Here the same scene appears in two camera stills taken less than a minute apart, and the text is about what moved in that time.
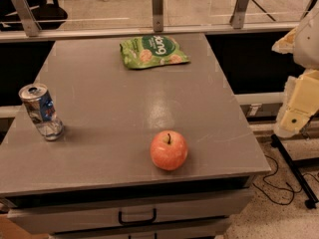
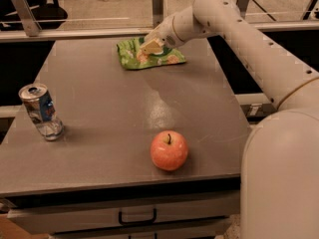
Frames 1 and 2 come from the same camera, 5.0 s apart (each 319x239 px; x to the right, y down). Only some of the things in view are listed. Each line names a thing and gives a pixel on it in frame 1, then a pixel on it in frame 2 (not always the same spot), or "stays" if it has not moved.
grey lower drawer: x=216 y=230 stays
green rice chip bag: x=152 y=50 stays
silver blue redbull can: x=39 y=105 stays
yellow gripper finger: x=301 y=103 -> x=166 y=33
